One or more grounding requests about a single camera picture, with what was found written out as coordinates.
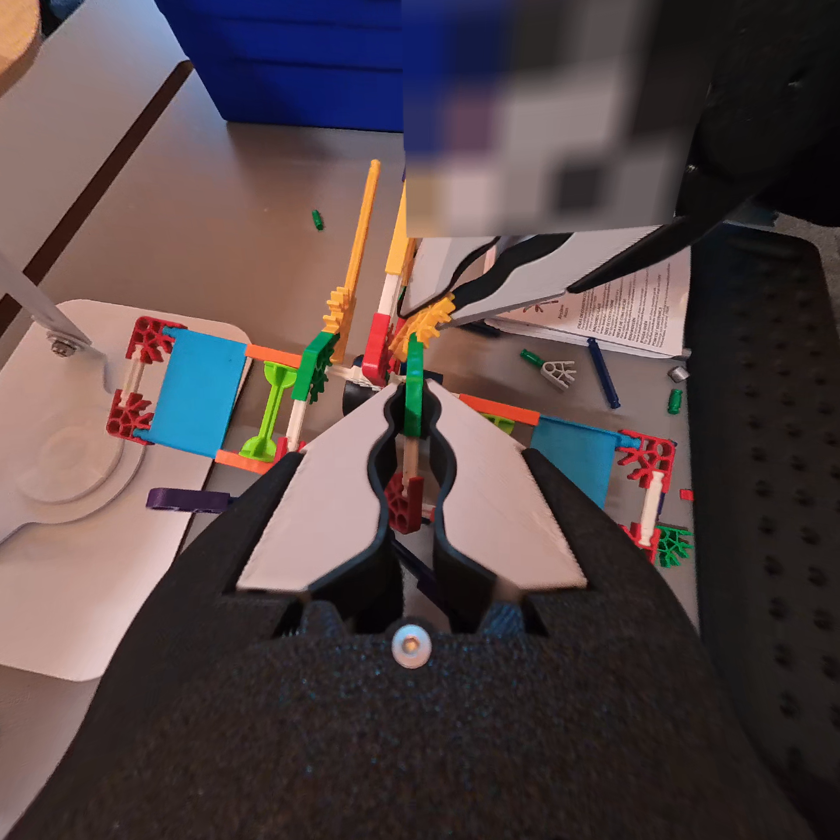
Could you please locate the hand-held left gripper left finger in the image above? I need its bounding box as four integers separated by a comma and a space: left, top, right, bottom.
236, 382, 403, 595

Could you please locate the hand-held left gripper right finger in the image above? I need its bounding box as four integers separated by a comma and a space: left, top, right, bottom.
423, 381, 588, 593

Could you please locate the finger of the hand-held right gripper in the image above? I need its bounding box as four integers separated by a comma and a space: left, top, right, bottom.
399, 236, 494, 321
448, 225, 666, 325

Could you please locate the colourful toy rod airplane model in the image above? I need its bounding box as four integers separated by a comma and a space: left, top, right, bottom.
107, 180, 694, 601

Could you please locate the person's right forearm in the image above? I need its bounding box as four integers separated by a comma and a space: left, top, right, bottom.
676, 0, 840, 227

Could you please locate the white instruction booklet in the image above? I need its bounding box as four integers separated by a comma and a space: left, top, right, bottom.
486, 252, 692, 358

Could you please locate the tan connector with green rod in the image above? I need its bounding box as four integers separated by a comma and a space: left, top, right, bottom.
520, 349, 577, 391

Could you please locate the dark blue rod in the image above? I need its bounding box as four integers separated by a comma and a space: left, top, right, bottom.
587, 338, 621, 410

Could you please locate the blue plastic bin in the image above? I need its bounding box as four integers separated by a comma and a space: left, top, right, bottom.
154, 0, 404, 132

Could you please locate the black perforated armrest pad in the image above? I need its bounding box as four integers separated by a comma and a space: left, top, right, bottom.
686, 226, 840, 808

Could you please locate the white stand with wooden board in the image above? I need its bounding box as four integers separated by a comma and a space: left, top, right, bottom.
0, 0, 253, 682

